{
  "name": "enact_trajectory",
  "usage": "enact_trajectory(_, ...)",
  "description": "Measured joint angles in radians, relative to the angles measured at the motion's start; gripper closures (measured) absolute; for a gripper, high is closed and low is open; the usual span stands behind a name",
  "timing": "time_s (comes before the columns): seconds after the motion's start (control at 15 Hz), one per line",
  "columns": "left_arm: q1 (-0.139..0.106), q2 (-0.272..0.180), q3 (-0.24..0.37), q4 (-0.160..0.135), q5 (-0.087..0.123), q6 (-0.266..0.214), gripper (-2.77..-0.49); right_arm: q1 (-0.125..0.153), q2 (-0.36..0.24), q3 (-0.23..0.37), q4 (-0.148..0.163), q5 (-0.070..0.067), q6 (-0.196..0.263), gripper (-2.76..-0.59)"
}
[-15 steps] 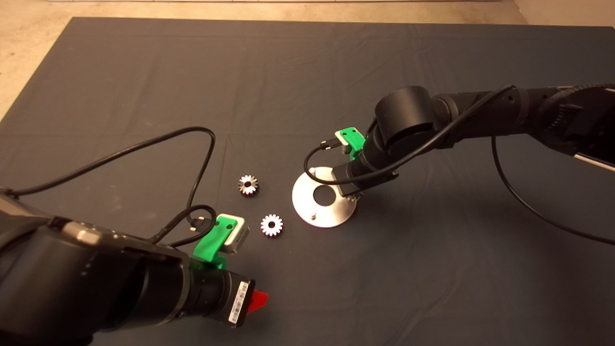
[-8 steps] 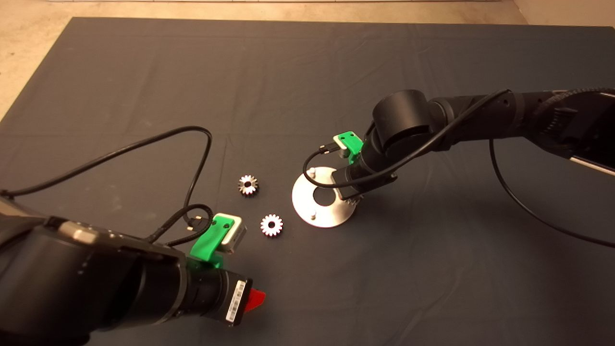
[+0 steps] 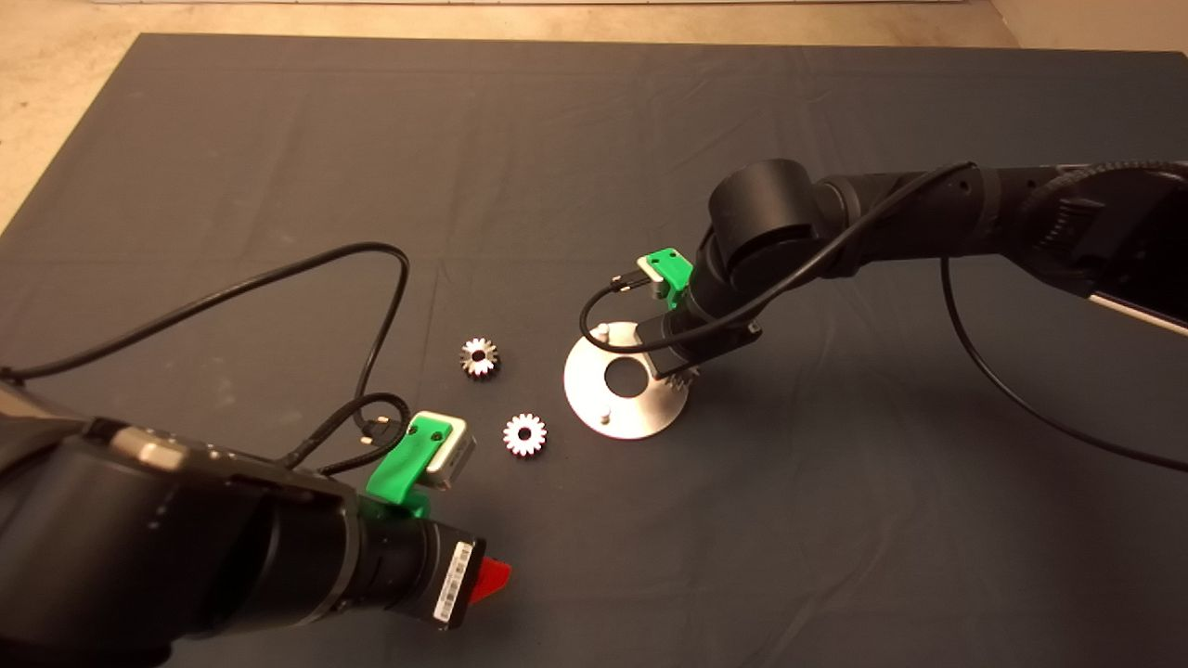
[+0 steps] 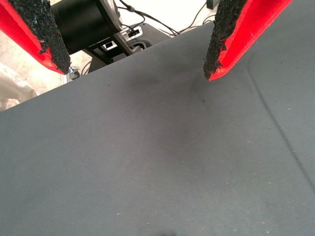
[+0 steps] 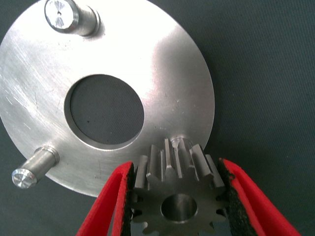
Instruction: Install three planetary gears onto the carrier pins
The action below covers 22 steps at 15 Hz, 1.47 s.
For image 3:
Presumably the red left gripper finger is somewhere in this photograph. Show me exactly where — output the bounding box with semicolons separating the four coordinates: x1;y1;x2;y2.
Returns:
469;559;513;606

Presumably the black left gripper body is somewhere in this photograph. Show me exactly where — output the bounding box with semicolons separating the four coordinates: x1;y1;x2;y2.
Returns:
399;518;485;632

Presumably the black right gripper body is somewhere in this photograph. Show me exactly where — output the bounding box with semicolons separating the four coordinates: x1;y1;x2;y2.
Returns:
640;311;764;377

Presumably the round metal carrier plate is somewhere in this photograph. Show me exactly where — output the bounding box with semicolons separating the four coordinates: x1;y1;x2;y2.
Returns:
563;321;692;441

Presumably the dark grey table cloth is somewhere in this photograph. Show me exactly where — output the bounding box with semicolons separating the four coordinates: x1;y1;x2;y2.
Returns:
0;33;1188;668

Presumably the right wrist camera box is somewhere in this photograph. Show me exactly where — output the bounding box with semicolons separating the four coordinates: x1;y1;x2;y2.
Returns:
638;255;674;300

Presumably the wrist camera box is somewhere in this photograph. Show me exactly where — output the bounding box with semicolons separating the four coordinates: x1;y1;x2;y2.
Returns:
638;255;674;300
408;411;476;490

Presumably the green right camera mount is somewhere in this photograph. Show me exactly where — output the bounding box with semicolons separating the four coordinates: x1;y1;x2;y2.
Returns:
647;248;694;310

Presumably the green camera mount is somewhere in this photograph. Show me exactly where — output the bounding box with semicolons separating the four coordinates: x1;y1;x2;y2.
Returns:
647;248;694;310
366;415;456;520

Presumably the thin black camera cable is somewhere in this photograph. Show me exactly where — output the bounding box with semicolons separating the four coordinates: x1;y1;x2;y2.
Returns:
580;162;1188;472
0;243;411;444

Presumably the green left camera mount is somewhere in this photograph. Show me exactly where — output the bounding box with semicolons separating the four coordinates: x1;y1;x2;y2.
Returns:
366;415;456;520

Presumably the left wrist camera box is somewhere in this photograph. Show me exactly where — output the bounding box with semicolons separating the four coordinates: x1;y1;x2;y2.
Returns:
408;411;476;490

